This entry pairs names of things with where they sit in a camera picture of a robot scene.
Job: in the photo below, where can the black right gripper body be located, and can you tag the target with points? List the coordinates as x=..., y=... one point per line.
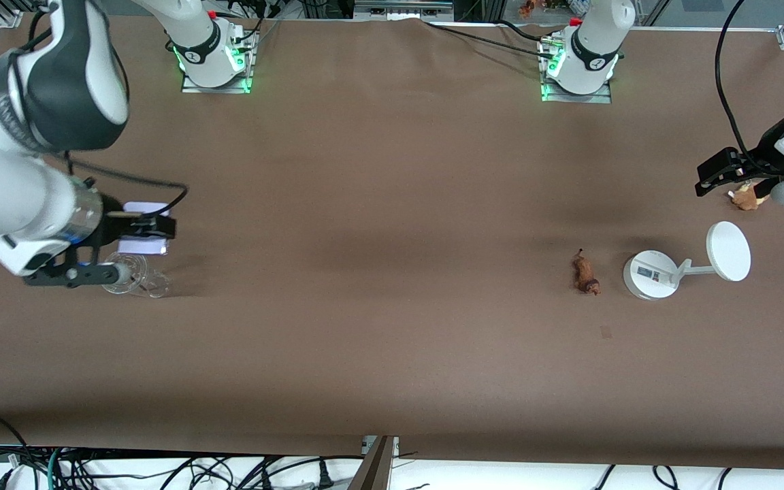
x=112, y=222

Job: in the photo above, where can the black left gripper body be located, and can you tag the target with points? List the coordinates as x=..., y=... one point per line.
x=765, y=155

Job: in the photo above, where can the lavender card box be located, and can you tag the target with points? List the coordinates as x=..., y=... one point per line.
x=147, y=208

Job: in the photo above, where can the brown lion statue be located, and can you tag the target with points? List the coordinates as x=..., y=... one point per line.
x=585, y=273

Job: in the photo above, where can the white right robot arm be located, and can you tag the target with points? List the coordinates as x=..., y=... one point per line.
x=4, y=197

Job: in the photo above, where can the small brown plush toy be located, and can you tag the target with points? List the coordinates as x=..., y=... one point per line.
x=747, y=197

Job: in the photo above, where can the clear plastic cup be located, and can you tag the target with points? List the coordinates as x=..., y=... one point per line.
x=147, y=282

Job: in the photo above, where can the white round desk stand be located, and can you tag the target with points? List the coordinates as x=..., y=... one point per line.
x=650, y=275

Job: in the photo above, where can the brown table cover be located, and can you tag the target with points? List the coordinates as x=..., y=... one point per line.
x=392, y=374

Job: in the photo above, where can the black power plug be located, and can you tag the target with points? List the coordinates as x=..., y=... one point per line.
x=324, y=475

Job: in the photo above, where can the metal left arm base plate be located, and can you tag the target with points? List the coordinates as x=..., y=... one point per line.
x=596, y=97

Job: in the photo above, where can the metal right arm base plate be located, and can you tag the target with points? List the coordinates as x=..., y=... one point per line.
x=246, y=68

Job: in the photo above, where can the grey table post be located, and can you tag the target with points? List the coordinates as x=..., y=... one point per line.
x=373, y=469

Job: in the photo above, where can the aluminium frame rail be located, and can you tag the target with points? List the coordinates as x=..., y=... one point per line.
x=402, y=9

